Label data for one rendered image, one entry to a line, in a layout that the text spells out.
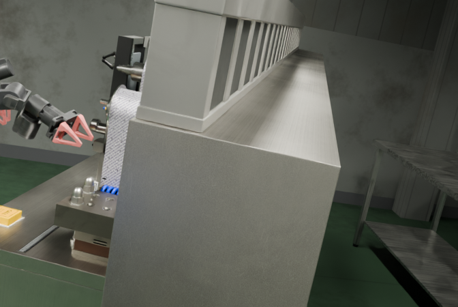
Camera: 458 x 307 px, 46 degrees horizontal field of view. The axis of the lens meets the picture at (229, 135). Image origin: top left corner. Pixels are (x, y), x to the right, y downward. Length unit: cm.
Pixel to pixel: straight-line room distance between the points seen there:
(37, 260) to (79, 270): 11
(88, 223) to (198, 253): 80
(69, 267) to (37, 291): 12
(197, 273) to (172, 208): 9
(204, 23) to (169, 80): 8
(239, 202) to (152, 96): 16
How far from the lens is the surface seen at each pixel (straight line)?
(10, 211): 167
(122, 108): 155
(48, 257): 148
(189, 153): 63
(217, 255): 66
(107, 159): 159
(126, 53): 188
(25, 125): 166
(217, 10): 61
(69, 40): 485
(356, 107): 523
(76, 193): 145
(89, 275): 142
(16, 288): 153
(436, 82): 531
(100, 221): 143
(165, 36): 63
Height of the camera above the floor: 158
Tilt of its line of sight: 12 degrees down
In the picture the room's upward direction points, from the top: 11 degrees clockwise
